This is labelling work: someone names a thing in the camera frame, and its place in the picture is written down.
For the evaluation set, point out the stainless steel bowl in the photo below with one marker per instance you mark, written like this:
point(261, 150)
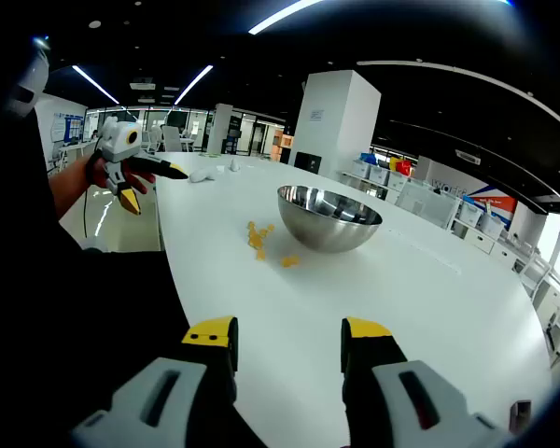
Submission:
point(326, 233)

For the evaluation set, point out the paper notice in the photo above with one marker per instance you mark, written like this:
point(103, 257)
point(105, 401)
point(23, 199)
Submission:
point(316, 116)

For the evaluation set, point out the crumpled white cloth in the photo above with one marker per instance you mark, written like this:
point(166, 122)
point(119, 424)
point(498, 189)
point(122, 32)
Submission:
point(201, 176)

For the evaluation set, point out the white device with dark slot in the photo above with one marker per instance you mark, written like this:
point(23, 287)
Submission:
point(30, 79)

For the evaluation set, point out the wide white square pillar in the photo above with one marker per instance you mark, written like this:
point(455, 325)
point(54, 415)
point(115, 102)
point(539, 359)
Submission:
point(336, 121)

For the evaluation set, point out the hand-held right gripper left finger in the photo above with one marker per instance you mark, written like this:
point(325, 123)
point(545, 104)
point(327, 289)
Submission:
point(168, 401)

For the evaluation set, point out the white table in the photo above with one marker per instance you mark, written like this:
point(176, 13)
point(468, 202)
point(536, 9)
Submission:
point(308, 298)

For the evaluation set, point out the black display rack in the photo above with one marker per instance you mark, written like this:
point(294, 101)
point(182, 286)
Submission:
point(232, 135)

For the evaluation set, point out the person's left hand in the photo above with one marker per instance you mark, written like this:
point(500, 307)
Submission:
point(142, 178)

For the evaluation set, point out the orange blue wall poster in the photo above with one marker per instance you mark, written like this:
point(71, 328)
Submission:
point(497, 203)

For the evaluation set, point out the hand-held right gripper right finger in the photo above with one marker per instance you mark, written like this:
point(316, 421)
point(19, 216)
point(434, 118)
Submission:
point(401, 401)

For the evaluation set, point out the ceiling air conditioner unit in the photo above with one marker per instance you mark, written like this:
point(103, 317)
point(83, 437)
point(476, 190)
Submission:
point(142, 85)
point(468, 157)

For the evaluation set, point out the orange wooden cabinet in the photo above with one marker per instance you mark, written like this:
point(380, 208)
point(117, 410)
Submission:
point(282, 147)

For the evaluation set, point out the blue wall notice board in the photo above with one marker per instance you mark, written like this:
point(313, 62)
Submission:
point(70, 127)

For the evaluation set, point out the row of white storage bins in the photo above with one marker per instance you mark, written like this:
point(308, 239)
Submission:
point(378, 175)

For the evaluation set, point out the small white bottle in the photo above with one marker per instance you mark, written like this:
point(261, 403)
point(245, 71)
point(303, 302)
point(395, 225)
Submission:
point(234, 165)

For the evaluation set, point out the frosted white crate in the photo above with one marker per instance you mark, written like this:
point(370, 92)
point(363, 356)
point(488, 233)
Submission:
point(427, 205)

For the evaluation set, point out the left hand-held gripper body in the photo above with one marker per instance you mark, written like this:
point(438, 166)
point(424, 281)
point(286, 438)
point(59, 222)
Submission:
point(116, 140)

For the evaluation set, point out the white low cabinet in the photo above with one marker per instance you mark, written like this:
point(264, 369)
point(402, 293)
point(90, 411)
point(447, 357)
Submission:
point(480, 242)

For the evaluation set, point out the narrow white pillar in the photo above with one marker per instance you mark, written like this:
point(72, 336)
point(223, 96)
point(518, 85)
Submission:
point(219, 128)

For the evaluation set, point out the red bag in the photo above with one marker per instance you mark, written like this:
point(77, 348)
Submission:
point(403, 168)

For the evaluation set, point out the black box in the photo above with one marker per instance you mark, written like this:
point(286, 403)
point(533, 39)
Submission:
point(307, 162)

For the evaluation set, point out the pile of yellow QQ candies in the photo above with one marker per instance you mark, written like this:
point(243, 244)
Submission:
point(256, 240)

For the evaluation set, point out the curved ceiling light strip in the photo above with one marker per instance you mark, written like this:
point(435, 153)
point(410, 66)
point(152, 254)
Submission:
point(448, 70)

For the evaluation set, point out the person's dark clothing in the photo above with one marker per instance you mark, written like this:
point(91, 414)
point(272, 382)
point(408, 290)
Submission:
point(51, 303)

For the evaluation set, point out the white office chair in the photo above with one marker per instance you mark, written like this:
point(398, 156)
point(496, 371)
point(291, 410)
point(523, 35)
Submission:
point(172, 138)

